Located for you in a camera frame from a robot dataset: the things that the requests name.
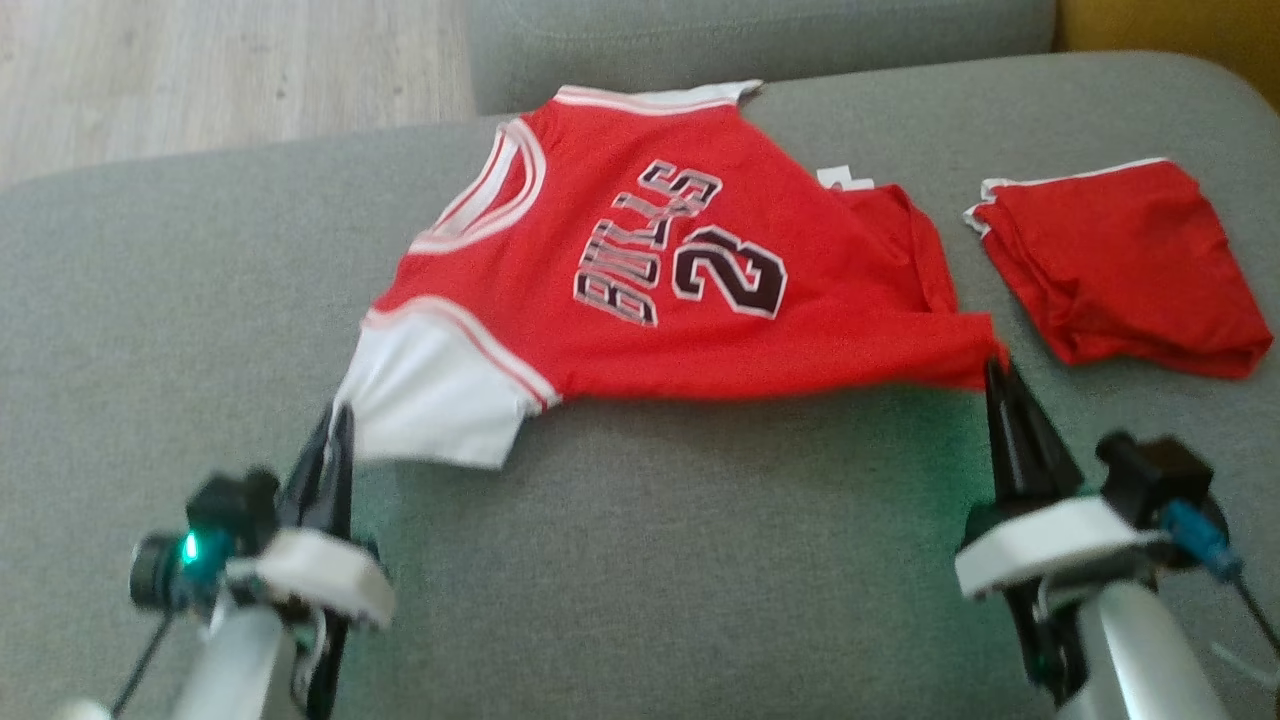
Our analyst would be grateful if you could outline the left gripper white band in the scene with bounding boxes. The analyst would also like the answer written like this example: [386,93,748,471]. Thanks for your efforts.
[225,402,396,631]

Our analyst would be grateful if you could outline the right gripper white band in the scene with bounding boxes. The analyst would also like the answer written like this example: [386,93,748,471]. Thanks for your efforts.
[953,358,1169,601]

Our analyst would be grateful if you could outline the red shorts with white stripe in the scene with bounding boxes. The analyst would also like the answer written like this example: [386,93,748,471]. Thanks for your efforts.
[962,157,1274,381]

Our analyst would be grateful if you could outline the red Bulls basketball jersey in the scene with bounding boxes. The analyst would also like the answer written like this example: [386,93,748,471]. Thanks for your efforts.
[335,80,1009,469]

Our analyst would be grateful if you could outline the large yellow sofa back cushion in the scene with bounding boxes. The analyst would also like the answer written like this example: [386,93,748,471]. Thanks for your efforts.
[1055,0,1280,88]

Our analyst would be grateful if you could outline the left cable with teal connector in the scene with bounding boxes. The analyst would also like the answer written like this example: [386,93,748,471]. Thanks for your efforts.
[110,605,179,717]

